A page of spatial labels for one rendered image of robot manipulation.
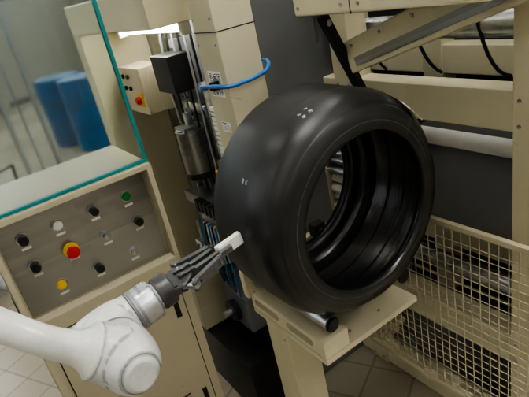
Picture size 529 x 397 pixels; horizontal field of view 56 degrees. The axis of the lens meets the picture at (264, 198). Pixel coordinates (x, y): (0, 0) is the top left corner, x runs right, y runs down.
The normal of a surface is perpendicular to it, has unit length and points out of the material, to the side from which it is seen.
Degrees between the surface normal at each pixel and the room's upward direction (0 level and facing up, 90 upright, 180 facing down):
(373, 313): 0
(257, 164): 49
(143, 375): 86
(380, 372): 0
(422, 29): 90
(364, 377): 0
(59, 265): 90
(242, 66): 90
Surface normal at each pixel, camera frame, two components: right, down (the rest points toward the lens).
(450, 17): -0.80, 0.39
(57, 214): 0.57, 0.24
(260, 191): -0.61, -0.04
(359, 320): -0.20, -0.89
